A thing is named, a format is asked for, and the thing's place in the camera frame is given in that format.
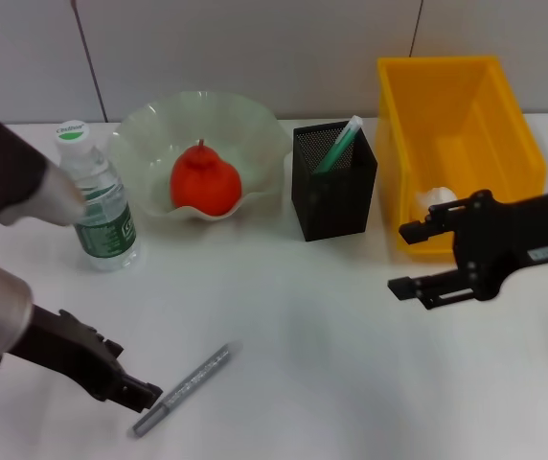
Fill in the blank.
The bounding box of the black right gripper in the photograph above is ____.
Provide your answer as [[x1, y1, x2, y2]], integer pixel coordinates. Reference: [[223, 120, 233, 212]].
[[387, 184, 548, 311]]

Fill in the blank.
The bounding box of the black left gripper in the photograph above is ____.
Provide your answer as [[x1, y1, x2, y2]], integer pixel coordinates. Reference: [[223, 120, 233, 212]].
[[5, 304, 164, 413]]

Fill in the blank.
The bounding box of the silver grey pen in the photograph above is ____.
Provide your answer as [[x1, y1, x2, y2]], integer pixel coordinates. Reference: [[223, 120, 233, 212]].
[[131, 338, 244, 438]]

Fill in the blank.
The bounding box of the white paper ball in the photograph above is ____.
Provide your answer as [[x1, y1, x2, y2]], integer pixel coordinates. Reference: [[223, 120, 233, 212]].
[[415, 186, 458, 215]]

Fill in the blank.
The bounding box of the mint green pen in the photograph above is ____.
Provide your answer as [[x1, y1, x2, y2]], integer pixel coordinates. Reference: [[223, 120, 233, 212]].
[[312, 115, 364, 176]]

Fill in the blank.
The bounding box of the clear water bottle green label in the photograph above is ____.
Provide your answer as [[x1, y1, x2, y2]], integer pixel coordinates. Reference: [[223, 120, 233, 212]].
[[53, 119, 143, 273]]

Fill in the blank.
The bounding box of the orange fruit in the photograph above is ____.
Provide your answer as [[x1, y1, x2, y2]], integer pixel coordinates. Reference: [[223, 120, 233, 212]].
[[170, 138, 243, 219]]

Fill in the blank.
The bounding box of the black mesh pen holder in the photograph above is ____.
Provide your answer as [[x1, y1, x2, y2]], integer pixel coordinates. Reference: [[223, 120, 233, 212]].
[[291, 119, 379, 242]]

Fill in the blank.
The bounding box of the yellow plastic bin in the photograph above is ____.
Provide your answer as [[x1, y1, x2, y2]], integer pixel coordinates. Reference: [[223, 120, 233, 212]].
[[375, 56, 548, 255]]

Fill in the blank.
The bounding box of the pale green wavy glass bowl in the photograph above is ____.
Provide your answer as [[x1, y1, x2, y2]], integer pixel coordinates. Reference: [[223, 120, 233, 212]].
[[105, 90, 294, 225]]

